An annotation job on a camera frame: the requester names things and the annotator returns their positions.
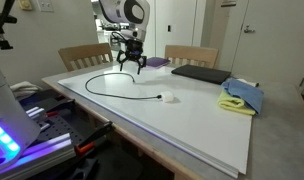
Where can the white power adapter brick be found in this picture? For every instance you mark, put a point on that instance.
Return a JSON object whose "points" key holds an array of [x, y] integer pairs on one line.
{"points": [[167, 96]]}

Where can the white robot base blue lights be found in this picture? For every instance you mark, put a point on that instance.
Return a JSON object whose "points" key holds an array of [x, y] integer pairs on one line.
{"points": [[8, 110]]}

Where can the wooden chair beside purple notebook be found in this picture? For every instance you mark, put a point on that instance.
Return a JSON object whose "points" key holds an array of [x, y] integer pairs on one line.
{"points": [[192, 52]]}

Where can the black camera clamp mount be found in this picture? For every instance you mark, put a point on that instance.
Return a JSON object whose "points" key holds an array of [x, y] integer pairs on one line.
{"points": [[8, 18]]}

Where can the thin black pole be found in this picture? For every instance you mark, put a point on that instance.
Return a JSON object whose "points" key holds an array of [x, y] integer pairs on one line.
{"points": [[3, 21]]}

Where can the wooden slat-back chair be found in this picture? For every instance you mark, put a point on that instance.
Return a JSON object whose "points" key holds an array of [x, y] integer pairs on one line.
{"points": [[82, 51]]}

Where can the white light switch plate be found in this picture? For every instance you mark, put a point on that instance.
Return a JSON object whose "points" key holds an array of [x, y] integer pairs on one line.
{"points": [[45, 5]]}

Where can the yellow microfibre cloth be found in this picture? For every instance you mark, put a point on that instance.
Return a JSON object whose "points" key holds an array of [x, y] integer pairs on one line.
{"points": [[230, 104]]}

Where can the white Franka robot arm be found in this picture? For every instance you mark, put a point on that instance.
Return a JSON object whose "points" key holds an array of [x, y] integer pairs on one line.
{"points": [[118, 8]]}

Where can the blue microfibre cloth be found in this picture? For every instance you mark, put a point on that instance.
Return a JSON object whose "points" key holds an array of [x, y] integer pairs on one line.
{"points": [[245, 93]]}

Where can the white door beside closet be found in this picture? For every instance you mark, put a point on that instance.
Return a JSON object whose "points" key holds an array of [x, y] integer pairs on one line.
{"points": [[275, 43]]}

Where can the large white board mat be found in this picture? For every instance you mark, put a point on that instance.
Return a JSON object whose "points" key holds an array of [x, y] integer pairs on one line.
{"points": [[178, 123]]}

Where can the white folded towel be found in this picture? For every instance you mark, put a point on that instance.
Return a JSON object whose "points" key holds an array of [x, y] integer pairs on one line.
{"points": [[23, 88]]}

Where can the orange and black clamp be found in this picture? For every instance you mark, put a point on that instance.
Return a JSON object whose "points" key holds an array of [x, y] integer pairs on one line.
{"points": [[55, 111], [95, 133]]}

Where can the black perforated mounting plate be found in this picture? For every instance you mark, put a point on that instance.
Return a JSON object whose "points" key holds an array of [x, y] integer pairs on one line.
{"points": [[60, 128]]}

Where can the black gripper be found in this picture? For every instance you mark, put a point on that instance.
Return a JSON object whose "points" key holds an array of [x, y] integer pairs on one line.
{"points": [[133, 46]]}

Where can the black closed laptop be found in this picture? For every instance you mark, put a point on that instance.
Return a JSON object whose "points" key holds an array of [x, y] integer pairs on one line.
{"points": [[202, 74]]}

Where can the aluminium extrusion rail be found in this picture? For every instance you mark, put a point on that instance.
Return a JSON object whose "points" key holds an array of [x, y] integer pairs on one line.
{"points": [[48, 150]]}

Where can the silver aluminium bracket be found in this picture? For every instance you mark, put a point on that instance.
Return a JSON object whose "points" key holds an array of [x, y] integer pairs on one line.
{"points": [[35, 112]]}

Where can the yellowish wall thermostat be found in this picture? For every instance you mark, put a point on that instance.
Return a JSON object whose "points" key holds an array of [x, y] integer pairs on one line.
{"points": [[25, 4]]}

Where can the purple notebook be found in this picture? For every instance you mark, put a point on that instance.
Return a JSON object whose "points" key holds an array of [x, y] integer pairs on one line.
{"points": [[157, 62]]}

